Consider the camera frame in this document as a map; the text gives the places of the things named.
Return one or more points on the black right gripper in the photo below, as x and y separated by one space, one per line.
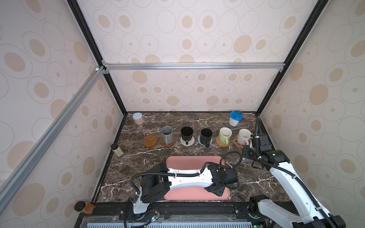
257 141

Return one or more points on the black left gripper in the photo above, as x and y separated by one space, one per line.
220 192

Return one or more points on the cork paw coaster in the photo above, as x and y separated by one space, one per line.
237 145

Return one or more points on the green mug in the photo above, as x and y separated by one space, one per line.
225 132

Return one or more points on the black mug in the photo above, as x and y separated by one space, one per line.
206 132
186 135

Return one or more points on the blue woven coaster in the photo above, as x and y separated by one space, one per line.
205 141

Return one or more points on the grey mug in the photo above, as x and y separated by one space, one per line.
168 135

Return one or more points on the rattan woven coaster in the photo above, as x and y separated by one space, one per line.
223 141

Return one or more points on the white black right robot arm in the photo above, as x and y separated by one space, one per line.
311 213

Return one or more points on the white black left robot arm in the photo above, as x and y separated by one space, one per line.
186 178

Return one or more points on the pink plastic tray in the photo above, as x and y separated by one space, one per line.
192 193

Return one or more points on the white cup blue lid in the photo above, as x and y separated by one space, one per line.
235 117

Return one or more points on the pink jar grey lid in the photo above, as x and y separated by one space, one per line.
138 118

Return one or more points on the small bottle black cap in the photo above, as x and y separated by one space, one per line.
116 149

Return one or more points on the amber jar black lid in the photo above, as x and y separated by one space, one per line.
84 207

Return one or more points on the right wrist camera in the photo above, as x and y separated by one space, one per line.
261 144

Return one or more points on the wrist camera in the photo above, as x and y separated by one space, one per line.
225 176
261 144

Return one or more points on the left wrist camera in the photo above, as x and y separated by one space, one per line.
225 176

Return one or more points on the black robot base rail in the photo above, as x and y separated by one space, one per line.
122 213

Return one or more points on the silver aluminium frame bar rear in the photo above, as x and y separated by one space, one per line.
193 66

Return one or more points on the silver aluminium frame bar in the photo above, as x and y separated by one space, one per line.
193 66
30 161

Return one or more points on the silver aluminium frame bar left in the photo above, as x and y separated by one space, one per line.
30 161

